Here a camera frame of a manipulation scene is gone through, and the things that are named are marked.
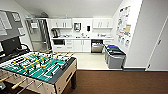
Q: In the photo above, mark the stainless steel dishwasher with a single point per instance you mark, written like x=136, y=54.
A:
x=97, y=46

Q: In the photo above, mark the white drawer unit beside dishwasher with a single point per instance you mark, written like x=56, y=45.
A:
x=108, y=41

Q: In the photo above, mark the white under-sink cabinet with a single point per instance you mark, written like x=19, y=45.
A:
x=81, y=46

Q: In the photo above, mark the white drawer unit beside microwave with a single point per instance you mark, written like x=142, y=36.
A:
x=69, y=45

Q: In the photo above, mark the black built-in microwave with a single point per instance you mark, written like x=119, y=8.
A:
x=59, y=42

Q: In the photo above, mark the green-lid waste bin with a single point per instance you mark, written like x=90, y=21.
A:
x=115, y=50

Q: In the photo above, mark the grey waste bin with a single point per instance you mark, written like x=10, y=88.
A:
x=116, y=61

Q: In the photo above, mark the stainless steel refrigerator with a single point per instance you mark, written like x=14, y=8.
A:
x=39, y=35

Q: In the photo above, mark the green foosball table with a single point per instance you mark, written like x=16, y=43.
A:
x=40, y=68

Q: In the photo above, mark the white paper on refrigerator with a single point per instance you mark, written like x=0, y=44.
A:
x=34, y=25

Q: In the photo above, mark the black cart monitor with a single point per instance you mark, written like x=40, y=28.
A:
x=10, y=46

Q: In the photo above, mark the white door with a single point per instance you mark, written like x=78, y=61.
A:
x=160, y=46

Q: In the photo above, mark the framed white notice board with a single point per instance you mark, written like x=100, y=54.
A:
x=10, y=23

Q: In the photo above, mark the black wall soap dispenser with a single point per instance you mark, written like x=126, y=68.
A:
x=88, y=28

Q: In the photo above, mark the white three-door wall cabinet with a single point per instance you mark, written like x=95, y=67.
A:
x=102, y=23

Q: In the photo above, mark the white two-door wall cabinet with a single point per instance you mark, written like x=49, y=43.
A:
x=61, y=23

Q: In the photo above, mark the wall notice poster board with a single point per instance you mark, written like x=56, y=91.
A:
x=123, y=25

